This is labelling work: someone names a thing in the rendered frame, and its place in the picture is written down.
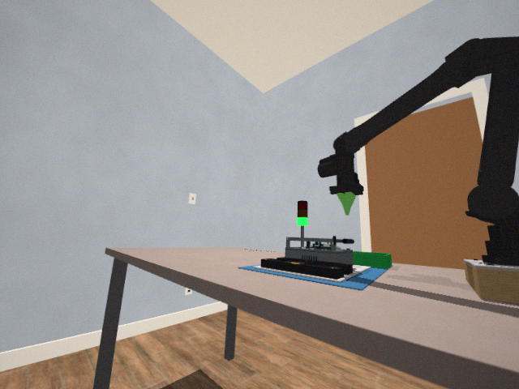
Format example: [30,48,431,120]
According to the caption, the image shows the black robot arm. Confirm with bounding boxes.
[318,36,519,266]

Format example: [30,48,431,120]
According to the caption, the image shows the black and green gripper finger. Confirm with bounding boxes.
[345,192,356,216]
[337,193,347,215]

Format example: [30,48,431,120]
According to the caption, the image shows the green bin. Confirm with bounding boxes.
[353,251,392,269]

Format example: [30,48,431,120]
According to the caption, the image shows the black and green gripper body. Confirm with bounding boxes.
[329,170,364,195]

